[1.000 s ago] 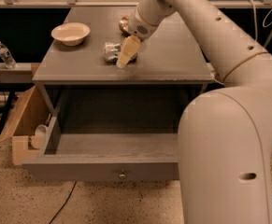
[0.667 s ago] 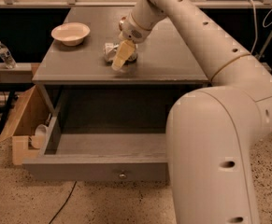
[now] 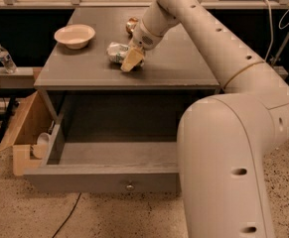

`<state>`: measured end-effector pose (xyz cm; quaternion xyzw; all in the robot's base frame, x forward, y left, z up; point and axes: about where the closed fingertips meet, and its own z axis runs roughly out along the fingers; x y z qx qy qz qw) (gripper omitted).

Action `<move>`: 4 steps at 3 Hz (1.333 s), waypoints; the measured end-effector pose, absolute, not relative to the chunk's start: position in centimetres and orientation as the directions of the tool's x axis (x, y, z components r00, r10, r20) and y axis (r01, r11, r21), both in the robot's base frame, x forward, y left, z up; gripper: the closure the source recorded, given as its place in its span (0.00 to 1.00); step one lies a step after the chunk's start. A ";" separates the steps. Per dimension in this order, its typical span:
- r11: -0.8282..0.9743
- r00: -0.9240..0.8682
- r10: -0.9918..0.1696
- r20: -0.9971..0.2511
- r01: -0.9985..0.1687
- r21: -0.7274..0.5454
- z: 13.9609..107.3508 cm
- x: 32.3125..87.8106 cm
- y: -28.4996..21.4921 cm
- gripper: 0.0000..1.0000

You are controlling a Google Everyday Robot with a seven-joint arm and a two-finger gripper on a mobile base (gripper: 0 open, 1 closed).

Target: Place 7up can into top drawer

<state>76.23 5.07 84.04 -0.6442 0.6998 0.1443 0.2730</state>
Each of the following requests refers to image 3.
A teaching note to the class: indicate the crushed green 7up can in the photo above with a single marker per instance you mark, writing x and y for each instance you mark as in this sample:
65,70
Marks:
116,52

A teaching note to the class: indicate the grey metal ledge rail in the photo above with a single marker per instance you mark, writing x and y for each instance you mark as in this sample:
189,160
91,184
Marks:
23,77

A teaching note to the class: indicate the round metal drawer knob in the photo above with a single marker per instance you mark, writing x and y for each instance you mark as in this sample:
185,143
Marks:
130,186

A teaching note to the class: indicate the clear plastic water bottle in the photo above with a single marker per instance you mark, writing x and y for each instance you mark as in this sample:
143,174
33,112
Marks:
7,61

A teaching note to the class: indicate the grey wooden cabinet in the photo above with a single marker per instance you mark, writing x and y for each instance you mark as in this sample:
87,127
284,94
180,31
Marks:
172,77

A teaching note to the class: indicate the open cardboard box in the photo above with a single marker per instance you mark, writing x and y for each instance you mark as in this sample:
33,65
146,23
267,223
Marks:
31,118

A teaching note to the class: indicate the white cup in box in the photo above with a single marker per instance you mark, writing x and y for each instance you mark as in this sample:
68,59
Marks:
42,145

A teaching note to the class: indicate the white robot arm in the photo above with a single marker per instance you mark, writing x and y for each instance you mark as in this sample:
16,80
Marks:
222,139

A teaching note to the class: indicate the cream ceramic bowl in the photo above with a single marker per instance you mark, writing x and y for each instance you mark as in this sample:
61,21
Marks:
74,37

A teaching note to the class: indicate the grey open top drawer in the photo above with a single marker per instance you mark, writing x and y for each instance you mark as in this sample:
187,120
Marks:
93,156

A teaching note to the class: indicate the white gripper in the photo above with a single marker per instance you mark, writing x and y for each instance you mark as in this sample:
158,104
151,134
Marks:
142,38

